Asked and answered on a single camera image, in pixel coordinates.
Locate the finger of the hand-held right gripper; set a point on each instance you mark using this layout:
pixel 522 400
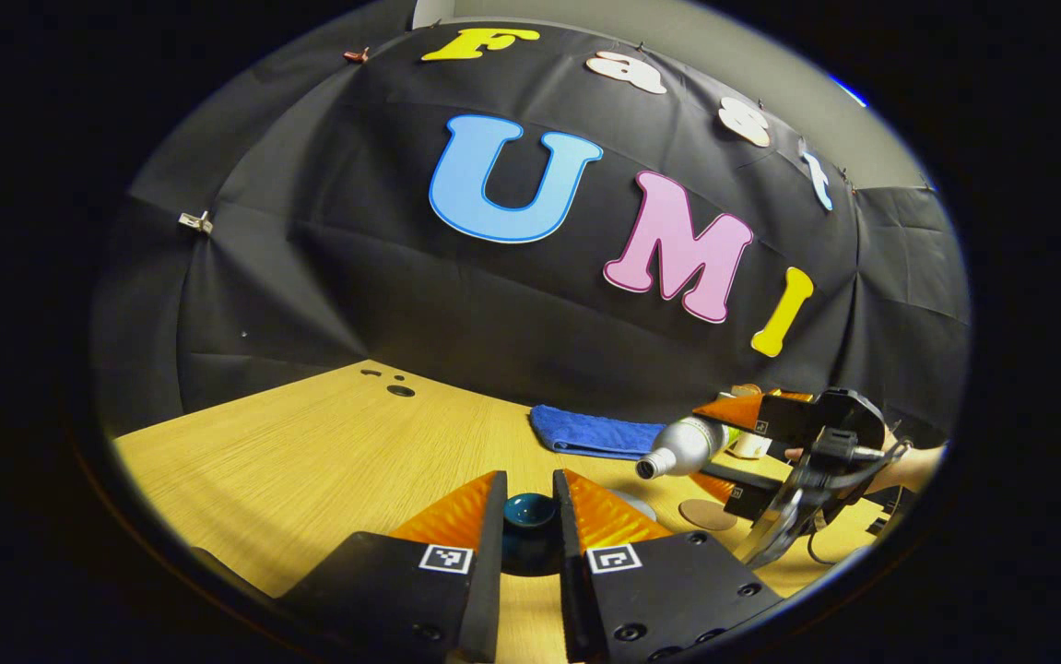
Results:
pixel 751 498
pixel 783 420

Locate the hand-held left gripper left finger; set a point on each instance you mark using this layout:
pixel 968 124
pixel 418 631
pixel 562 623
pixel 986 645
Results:
pixel 489 572

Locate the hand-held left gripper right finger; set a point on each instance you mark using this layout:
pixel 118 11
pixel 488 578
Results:
pixel 571 572

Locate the round brown coaster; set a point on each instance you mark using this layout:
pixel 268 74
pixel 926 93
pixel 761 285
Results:
pixel 707 515

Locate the teal teacup lid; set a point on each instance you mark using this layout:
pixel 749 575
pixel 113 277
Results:
pixel 530 516

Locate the silver green-label water bottle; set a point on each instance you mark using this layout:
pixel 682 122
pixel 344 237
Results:
pixel 682 447

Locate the white toaster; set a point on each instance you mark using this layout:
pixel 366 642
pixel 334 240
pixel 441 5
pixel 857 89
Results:
pixel 751 446

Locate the brown bread slice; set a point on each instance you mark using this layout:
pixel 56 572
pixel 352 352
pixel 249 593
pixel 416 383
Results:
pixel 747 390

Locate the blue folded towel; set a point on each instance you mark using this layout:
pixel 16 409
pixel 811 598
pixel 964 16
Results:
pixel 585 432

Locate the black backdrop cloth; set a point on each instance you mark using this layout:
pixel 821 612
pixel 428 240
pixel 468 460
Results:
pixel 355 277

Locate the silver metal clip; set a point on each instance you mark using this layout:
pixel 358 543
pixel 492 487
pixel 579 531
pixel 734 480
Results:
pixel 196 221

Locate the red clip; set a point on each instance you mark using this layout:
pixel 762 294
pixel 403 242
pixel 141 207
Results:
pixel 357 55

